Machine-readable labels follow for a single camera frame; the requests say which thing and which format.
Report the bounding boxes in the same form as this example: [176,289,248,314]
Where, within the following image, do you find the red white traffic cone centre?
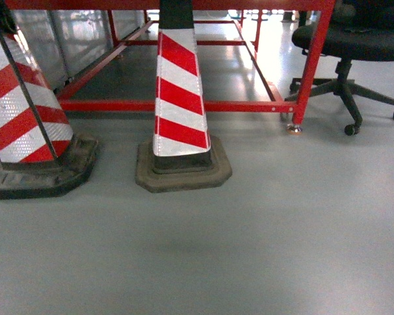
[135,1,232,193]

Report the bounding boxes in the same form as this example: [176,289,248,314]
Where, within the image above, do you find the red white traffic cone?
[0,33,98,200]
[135,1,232,193]

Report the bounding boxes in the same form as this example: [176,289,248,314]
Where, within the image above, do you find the red white traffic cone left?
[0,33,98,200]

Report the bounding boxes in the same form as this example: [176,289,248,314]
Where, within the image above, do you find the black office chair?
[284,0,394,137]

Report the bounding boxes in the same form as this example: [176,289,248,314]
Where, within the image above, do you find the red metal table frame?
[6,1,334,134]

